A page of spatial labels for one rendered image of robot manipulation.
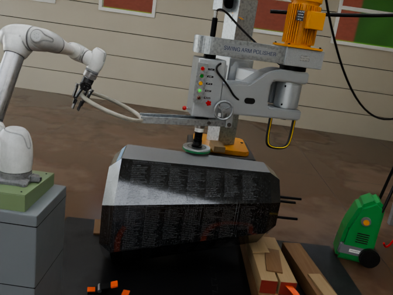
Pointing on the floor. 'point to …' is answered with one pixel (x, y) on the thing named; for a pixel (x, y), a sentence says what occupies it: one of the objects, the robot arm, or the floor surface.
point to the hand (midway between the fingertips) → (76, 105)
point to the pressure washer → (362, 228)
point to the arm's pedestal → (33, 246)
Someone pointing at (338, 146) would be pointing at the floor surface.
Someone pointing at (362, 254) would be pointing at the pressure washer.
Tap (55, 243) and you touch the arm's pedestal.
